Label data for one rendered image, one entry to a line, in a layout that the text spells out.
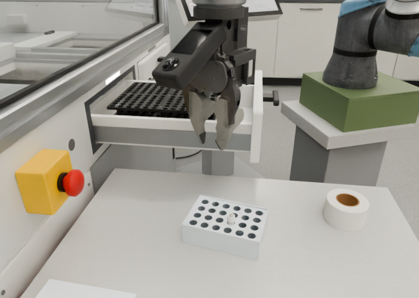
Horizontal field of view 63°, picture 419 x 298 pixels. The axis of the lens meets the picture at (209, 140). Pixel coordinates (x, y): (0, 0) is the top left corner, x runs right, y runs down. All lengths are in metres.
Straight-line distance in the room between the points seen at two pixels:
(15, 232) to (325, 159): 0.81
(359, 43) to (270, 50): 2.76
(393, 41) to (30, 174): 0.83
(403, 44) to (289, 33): 2.83
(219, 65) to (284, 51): 3.30
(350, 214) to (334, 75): 0.52
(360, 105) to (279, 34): 2.79
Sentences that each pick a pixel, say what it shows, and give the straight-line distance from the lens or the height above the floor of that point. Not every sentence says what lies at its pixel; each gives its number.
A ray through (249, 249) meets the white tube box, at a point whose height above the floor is 0.78.
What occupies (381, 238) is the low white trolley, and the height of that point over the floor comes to 0.76.
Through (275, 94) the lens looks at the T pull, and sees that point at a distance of 0.77.
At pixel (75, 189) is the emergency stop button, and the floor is 0.87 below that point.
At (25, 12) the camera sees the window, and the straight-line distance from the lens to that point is 0.59.
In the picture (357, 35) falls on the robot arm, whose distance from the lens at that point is 1.02.
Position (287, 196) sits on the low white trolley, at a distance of 0.69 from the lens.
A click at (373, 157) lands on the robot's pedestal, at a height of 0.65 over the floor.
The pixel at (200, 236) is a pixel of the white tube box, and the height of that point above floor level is 0.78.
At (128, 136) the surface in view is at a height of 0.85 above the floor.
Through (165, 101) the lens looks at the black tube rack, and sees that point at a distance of 0.75.
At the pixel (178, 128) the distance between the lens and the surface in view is 0.67.
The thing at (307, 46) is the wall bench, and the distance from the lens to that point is 3.79.
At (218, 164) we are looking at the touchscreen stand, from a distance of 1.99.
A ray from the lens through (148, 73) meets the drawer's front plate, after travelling 1.01.
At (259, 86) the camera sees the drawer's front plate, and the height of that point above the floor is 0.93.
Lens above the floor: 1.16
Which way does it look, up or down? 27 degrees down
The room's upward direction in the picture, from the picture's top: straight up
